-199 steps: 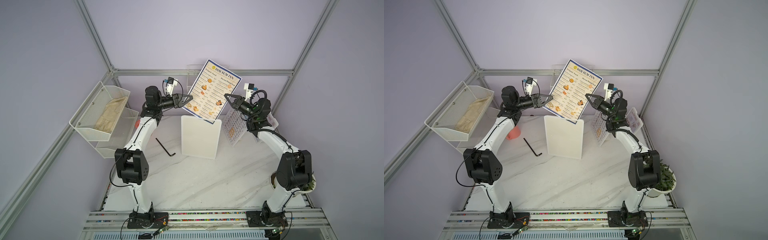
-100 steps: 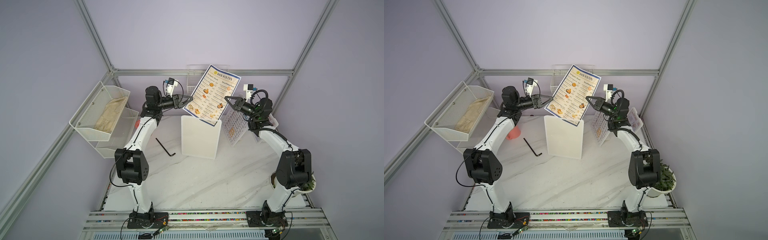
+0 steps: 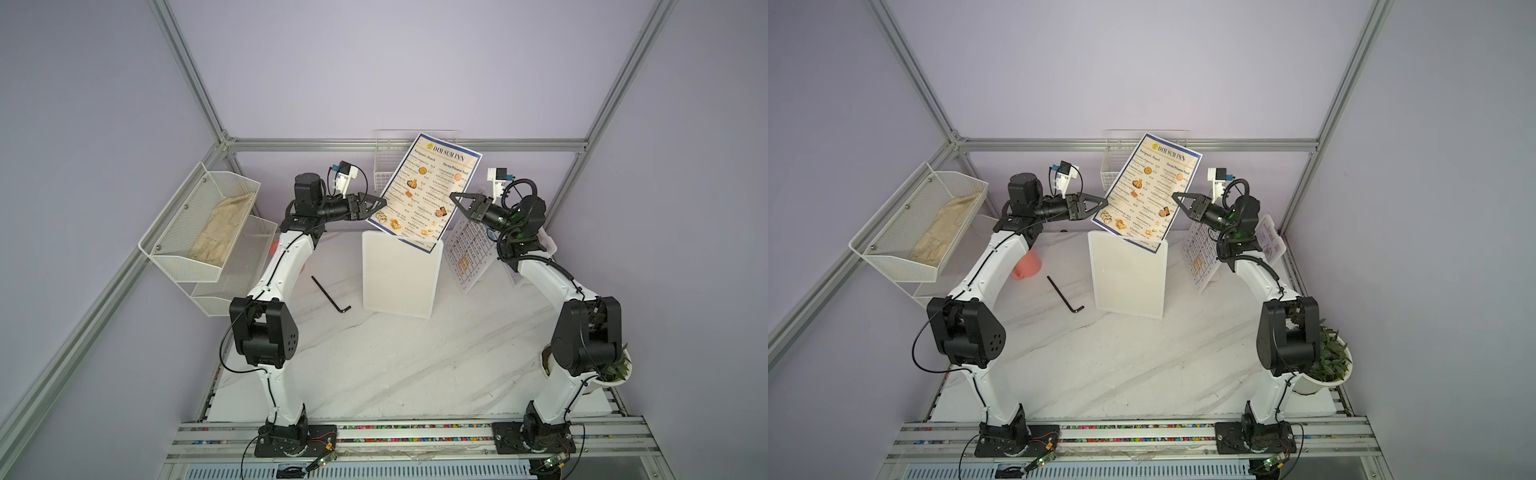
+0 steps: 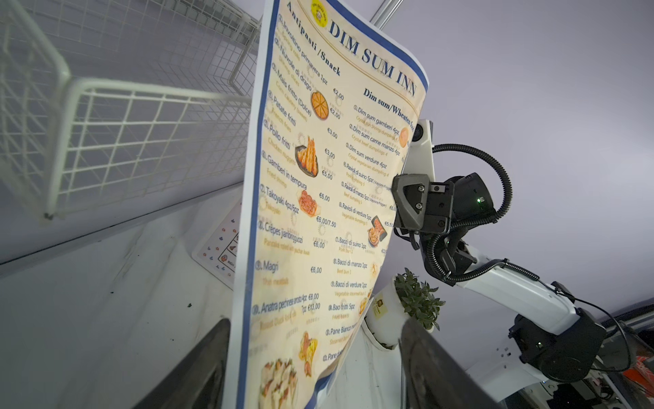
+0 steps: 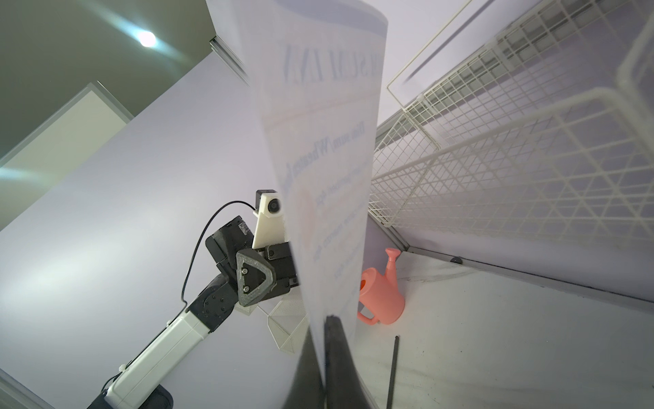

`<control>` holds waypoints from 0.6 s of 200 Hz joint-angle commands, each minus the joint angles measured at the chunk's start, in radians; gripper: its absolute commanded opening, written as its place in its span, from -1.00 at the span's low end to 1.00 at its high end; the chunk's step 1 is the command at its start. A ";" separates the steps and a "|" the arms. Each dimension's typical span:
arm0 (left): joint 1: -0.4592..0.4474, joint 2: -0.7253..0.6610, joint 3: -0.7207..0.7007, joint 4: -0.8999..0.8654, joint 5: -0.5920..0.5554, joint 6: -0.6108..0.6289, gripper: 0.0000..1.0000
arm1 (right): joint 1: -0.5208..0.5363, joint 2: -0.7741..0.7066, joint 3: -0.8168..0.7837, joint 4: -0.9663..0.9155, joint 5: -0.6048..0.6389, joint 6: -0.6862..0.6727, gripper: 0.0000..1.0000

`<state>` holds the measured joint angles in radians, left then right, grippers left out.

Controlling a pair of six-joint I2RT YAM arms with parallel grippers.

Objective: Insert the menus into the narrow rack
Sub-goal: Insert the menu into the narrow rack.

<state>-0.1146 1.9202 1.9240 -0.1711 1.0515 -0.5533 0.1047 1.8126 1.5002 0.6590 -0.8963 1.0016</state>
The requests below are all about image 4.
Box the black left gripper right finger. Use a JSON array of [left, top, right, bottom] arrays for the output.
[[400, 318, 500, 409]]

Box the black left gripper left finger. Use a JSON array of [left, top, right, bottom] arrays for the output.
[[136, 319, 231, 408]]

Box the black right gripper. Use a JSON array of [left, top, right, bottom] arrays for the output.
[[391, 174, 455, 234]]

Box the large dim sum menu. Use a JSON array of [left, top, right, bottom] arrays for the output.
[[222, 1, 429, 408]]

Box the large white board front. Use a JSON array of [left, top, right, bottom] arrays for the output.
[[191, 198, 242, 290]]

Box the dotted table price menu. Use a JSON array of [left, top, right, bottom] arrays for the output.
[[198, 203, 241, 282]]

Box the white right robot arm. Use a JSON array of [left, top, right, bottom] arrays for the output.
[[391, 141, 608, 402]]

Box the potted green plant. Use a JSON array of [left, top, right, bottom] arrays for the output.
[[364, 269, 446, 350]]

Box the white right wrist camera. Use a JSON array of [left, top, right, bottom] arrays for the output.
[[402, 119, 437, 182]]

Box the white wire wall basket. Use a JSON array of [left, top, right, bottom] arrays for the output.
[[1, 1, 261, 220]]

